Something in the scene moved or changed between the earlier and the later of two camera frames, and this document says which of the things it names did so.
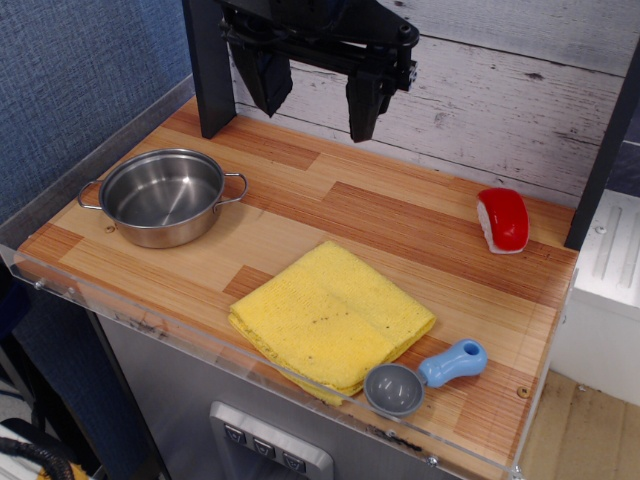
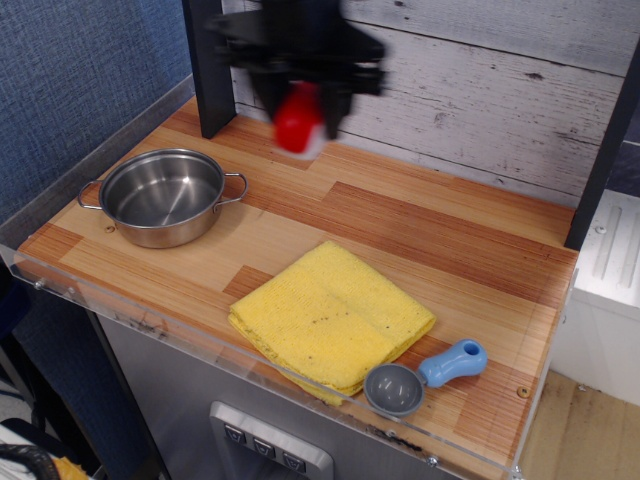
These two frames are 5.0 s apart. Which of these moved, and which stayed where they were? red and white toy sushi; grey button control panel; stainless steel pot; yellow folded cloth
Moved: red and white toy sushi
Stayed: stainless steel pot; yellow folded cloth; grey button control panel
